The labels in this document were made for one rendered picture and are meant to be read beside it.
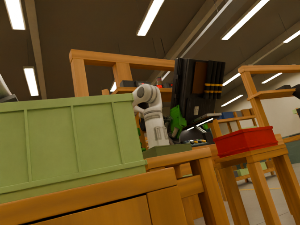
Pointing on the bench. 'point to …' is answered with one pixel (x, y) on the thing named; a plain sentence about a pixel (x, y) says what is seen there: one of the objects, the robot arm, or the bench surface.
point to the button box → (196, 143)
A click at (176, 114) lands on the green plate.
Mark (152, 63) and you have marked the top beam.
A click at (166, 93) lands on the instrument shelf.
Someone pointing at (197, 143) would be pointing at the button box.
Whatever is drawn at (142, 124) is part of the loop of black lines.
